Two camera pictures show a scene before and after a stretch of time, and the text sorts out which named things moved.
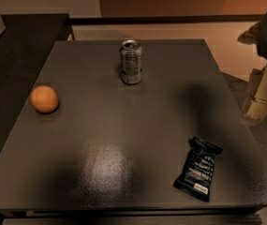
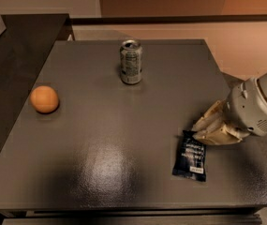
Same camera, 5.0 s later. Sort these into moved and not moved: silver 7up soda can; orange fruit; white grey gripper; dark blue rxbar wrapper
Moved: dark blue rxbar wrapper; white grey gripper
Not moved: orange fruit; silver 7up soda can
